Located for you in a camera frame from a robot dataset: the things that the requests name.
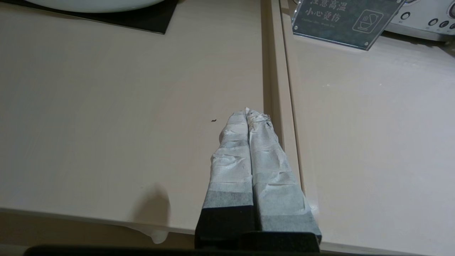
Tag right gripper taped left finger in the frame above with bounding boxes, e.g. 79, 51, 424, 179
195, 110, 256, 249

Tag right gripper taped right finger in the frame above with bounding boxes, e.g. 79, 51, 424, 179
245, 108, 322, 236

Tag white round cooking pot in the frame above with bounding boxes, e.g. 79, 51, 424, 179
23, 0, 166, 14

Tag wide black induction cooktop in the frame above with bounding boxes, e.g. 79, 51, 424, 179
0, 0, 180, 35

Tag clear acrylic sign holder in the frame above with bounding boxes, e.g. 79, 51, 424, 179
291, 0, 406, 51

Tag white countertop appliance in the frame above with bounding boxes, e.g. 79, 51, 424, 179
384, 0, 455, 42

